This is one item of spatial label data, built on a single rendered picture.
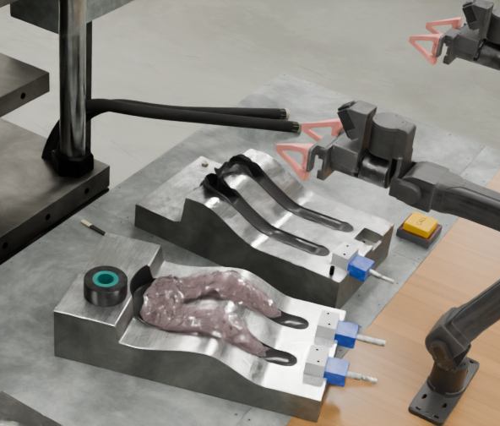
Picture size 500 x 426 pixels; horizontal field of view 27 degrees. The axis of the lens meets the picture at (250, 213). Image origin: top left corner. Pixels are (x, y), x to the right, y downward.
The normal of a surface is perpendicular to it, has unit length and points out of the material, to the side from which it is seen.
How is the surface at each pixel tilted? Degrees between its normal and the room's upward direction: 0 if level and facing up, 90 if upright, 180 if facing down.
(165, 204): 0
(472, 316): 84
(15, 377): 0
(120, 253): 0
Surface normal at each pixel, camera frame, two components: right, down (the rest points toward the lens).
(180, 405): 0.10, -0.82
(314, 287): -0.52, 0.44
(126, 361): -0.25, 0.53
